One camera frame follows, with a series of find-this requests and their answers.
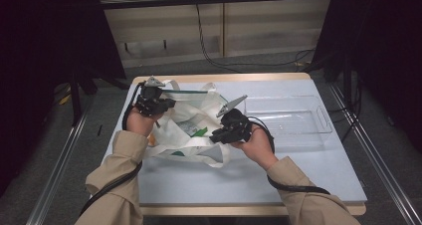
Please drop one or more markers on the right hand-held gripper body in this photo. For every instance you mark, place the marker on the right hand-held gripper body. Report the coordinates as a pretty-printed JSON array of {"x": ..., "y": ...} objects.
[{"x": 237, "y": 125}]

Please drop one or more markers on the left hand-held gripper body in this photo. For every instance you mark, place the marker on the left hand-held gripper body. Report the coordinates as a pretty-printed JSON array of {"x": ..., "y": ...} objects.
[{"x": 151, "y": 99}]

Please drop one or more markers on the white printed tote bag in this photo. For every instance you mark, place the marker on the white printed tote bag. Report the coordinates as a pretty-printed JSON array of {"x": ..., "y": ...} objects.
[{"x": 199, "y": 112}]

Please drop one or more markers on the green white packet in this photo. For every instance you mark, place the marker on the green white packet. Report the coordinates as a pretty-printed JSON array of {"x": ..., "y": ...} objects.
[{"x": 190, "y": 128}]

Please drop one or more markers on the person's left hand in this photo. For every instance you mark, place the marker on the person's left hand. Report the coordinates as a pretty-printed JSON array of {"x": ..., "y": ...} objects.
[{"x": 141, "y": 123}]

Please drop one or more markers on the person's right hand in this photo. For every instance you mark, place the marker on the person's right hand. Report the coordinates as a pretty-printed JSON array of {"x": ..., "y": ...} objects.
[{"x": 258, "y": 148}]

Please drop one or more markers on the clear plastic bin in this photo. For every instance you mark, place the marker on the clear plastic bin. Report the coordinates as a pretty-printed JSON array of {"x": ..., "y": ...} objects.
[{"x": 292, "y": 125}]

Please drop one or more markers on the black metal stand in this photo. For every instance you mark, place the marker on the black metal stand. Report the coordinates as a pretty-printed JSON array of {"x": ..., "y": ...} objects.
[{"x": 75, "y": 99}]

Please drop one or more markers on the black curtain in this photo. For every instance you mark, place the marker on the black curtain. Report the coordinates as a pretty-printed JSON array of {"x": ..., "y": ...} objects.
[
  {"x": 381, "y": 36},
  {"x": 49, "y": 36}
]

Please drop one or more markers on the metal floor rail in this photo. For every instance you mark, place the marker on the metal floor rail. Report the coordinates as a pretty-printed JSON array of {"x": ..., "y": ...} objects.
[
  {"x": 56, "y": 172},
  {"x": 375, "y": 152}
]

